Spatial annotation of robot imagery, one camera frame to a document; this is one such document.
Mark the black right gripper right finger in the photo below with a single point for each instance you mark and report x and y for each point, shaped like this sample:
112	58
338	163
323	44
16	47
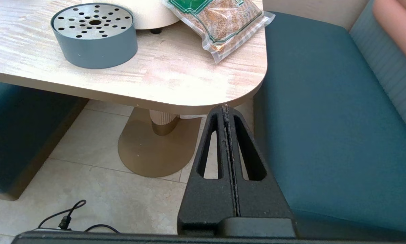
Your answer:
260	200

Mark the teal striped bench backrest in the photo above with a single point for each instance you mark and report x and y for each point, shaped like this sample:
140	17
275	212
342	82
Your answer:
389	67

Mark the teal bench seat cushion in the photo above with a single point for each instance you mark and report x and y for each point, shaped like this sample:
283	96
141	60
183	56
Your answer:
20	135
324	118

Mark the round grey perforated drip tray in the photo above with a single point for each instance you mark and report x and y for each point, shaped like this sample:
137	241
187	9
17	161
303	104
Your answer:
98	44

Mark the white dispenser with dark tea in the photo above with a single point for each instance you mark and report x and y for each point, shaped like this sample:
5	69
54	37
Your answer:
145	13

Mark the pink bolster cushion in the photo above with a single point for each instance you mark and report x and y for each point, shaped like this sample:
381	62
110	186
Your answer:
399	27

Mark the green printed snack bag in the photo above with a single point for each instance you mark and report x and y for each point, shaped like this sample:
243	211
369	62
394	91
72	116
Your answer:
223	23

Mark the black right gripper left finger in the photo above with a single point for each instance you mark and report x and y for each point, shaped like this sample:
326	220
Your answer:
206	203

